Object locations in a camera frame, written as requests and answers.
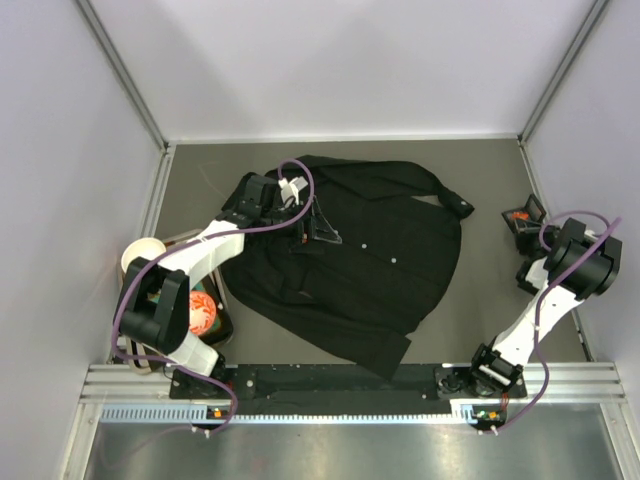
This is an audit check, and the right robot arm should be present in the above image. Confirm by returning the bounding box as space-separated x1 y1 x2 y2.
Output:
469 218 622 397

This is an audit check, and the black box green lining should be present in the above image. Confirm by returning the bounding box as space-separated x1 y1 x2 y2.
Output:
191 275 234 347

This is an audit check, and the small black open box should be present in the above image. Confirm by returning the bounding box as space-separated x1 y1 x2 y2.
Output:
501 194 547 235

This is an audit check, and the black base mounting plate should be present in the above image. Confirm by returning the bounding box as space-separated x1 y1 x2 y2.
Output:
168 363 527 415

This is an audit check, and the aluminium frame rail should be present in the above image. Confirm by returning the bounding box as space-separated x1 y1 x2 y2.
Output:
80 362 627 404

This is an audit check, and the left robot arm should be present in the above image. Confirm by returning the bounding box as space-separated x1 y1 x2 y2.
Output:
114 172 342 379

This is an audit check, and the white paper cup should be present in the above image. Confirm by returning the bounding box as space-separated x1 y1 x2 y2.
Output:
120 237 166 275

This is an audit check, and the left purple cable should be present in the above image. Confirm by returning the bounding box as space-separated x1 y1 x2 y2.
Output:
97 158 317 471

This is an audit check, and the orange white patterned ball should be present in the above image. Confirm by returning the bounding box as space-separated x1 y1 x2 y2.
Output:
189 291 217 336

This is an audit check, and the black button shirt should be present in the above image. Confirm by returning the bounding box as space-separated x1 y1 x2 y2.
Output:
221 155 473 379

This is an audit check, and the white slotted cable duct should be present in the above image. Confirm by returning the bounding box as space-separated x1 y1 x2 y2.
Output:
99 404 499 426

